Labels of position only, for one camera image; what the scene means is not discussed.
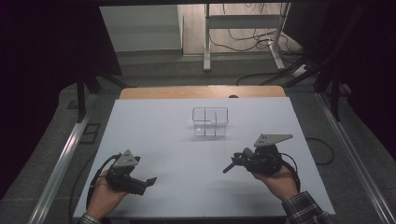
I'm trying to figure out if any black looped floor cable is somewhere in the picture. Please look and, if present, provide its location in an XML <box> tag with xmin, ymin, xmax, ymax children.
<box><xmin>305</xmin><ymin>137</ymin><xmax>335</xmax><ymax>166</ymax></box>

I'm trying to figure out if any person's right hand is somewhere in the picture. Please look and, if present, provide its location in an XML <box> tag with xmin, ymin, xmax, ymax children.
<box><xmin>251</xmin><ymin>164</ymin><xmax>299</xmax><ymax>203</ymax></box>

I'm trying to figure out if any white cabinet panel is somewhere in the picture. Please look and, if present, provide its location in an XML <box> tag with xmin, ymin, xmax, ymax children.
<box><xmin>99</xmin><ymin>4</ymin><xmax>183</xmax><ymax>52</ymax></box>

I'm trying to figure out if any black curved floor cable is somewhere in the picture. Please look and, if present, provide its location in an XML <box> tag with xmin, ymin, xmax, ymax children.
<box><xmin>235</xmin><ymin>72</ymin><xmax>282</xmax><ymax>87</ymax></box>

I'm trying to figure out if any tangle of black floor cables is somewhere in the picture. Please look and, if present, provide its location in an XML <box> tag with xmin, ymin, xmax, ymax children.
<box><xmin>208</xmin><ymin>3</ymin><xmax>304</xmax><ymax>54</ymax></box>

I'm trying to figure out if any black metal stand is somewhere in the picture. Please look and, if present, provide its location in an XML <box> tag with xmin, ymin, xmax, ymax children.
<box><xmin>75</xmin><ymin>69</ymin><xmax>129</xmax><ymax>123</ymax></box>
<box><xmin>281</xmin><ymin>55</ymin><xmax>344</xmax><ymax>122</ymax></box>

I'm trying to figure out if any metal floor rail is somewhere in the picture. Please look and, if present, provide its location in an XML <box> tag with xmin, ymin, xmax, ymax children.
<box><xmin>27</xmin><ymin>92</ymin><xmax>98</xmax><ymax>224</ymax></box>
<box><xmin>316</xmin><ymin>92</ymin><xmax>396</xmax><ymax>224</ymax></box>

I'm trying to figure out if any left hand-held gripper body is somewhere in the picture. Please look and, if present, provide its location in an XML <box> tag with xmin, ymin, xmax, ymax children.
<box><xmin>106</xmin><ymin>149</ymin><xmax>148</xmax><ymax>196</ymax></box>

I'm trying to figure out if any white metal desk frame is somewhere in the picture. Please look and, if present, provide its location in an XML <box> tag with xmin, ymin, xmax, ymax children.
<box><xmin>203</xmin><ymin>3</ymin><xmax>292</xmax><ymax>73</ymax></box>

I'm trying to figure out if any person's left hand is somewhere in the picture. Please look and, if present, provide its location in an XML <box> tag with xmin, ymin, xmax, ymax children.
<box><xmin>86</xmin><ymin>169</ymin><xmax>129</xmax><ymax>221</ymax></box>

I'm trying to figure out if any clear acrylic divided organizer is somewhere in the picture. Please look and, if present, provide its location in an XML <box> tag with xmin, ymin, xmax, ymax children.
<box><xmin>191</xmin><ymin>106</ymin><xmax>230</xmax><ymax>138</ymax></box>

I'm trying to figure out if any white table board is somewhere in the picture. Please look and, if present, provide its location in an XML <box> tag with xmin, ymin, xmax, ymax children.
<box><xmin>73</xmin><ymin>96</ymin><xmax>336</xmax><ymax>218</ymax></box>

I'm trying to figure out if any left hand-held gripper cable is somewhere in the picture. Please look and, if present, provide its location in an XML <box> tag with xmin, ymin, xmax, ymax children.
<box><xmin>85</xmin><ymin>153</ymin><xmax>123</xmax><ymax>210</ymax></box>

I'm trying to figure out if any white power strip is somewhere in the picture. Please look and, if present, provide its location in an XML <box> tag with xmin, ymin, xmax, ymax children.
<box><xmin>292</xmin><ymin>63</ymin><xmax>311</xmax><ymax>77</ymax></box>

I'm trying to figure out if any hand-held gripper cable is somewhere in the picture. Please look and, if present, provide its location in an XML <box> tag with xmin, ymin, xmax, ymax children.
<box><xmin>85</xmin><ymin>153</ymin><xmax>123</xmax><ymax>210</ymax></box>
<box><xmin>279</xmin><ymin>152</ymin><xmax>302</xmax><ymax>193</ymax></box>

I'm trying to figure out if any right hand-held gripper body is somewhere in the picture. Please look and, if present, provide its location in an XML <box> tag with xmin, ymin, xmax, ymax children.
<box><xmin>246</xmin><ymin>133</ymin><xmax>294</xmax><ymax>175</ymax></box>

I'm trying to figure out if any black rectangular floor frame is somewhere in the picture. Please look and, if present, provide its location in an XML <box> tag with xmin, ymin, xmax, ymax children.
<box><xmin>78</xmin><ymin>122</ymin><xmax>102</xmax><ymax>145</ymax></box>

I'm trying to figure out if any right hand-held gripper cable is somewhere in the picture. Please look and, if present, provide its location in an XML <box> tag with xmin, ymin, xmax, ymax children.
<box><xmin>279</xmin><ymin>152</ymin><xmax>302</xmax><ymax>193</ymax></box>

